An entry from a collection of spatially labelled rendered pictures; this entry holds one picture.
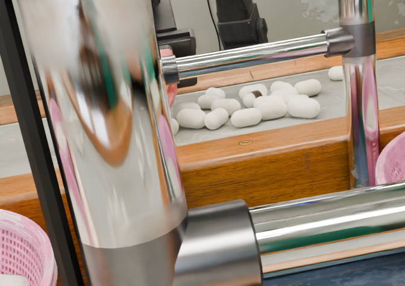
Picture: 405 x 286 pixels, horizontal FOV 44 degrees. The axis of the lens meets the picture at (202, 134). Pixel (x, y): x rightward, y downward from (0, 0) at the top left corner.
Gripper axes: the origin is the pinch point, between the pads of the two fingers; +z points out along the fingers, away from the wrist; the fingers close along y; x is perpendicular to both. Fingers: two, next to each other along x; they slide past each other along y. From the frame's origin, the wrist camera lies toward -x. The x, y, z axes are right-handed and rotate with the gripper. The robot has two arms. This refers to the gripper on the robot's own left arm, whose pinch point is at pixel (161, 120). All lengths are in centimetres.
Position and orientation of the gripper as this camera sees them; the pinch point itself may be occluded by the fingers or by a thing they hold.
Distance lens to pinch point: 51.1
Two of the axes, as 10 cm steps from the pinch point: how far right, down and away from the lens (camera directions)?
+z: 1.9, 8.1, -5.6
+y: 9.8, -1.8, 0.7
